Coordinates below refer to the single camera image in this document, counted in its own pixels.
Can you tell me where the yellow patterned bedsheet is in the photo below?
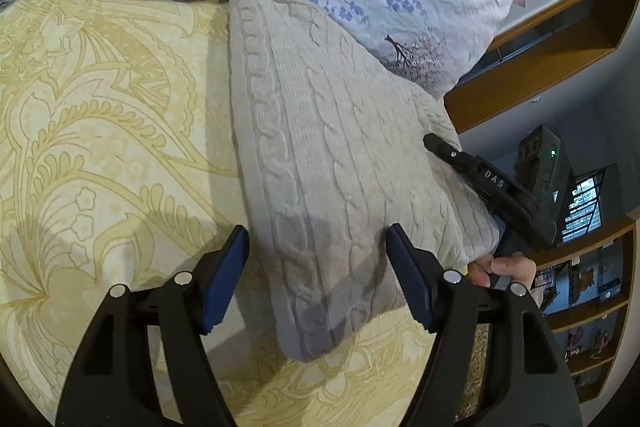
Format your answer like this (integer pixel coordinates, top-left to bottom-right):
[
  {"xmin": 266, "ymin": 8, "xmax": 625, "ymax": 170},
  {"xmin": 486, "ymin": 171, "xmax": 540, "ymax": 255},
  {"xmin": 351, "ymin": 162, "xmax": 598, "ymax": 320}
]
[{"xmin": 0, "ymin": 0, "xmax": 491, "ymax": 427}]

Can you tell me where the person's right hand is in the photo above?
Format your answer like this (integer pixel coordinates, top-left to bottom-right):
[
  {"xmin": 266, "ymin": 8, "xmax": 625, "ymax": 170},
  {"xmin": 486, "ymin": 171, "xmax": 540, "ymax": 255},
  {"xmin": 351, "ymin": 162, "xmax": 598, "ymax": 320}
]
[{"xmin": 467, "ymin": 253, "xmax": 538, "ymax": 308}]

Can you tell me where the beige cable-knit sweater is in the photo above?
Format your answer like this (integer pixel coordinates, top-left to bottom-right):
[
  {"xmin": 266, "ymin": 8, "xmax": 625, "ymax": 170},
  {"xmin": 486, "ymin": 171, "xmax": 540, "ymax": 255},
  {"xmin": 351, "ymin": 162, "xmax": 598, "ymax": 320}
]
[{"xmin": 227, "ymin": 0, "xmax": 503, "ymax": 363}]

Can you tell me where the barred window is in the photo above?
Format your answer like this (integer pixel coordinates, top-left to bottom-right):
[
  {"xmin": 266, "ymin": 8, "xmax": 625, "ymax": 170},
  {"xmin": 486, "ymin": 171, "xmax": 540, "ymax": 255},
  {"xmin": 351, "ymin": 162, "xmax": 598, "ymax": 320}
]
[{"xmin": 562, "ymin": 164, "xmax": 618, "ymax": 243}]

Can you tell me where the wooden display shelf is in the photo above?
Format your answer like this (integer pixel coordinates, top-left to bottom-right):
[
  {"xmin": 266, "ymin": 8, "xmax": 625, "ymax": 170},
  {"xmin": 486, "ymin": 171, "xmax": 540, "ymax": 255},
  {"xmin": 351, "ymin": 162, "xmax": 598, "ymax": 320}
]
[{"xmin": 535, "ymin": 214, "xmax": 638, "ymax": 403}]

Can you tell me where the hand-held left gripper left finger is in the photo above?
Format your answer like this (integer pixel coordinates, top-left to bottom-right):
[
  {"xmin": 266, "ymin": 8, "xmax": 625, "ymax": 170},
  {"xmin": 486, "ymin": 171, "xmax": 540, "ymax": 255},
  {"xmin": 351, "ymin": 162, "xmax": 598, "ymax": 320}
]
[{"xmin": 54, "ymin": 224, "xmax": 251, "ymax": 427}]

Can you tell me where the wooden headboard unit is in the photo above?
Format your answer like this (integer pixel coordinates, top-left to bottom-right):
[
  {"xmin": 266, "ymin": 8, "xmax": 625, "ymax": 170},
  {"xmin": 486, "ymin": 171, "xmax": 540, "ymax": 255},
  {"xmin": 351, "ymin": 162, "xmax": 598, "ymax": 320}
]
[{"xmin": 445, "ymin": 0, "xmax": 640, "ymax": 132}]

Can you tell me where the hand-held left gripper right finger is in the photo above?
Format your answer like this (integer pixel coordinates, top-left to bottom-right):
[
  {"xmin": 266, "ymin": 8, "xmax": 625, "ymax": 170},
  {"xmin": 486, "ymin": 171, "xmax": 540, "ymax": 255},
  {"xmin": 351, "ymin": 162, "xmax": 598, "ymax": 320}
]
[{"xmin": 386, "ymin": 223, "xmax": 583, "ymax": 427}]

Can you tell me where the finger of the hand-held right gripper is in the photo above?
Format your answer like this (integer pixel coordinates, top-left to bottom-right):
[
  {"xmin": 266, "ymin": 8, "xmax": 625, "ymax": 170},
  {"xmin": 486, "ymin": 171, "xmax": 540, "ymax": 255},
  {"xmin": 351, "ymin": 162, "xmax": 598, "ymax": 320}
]
[{"xmin": 423, "ymin": 133, "xmax": 473, "ymax": 170}]

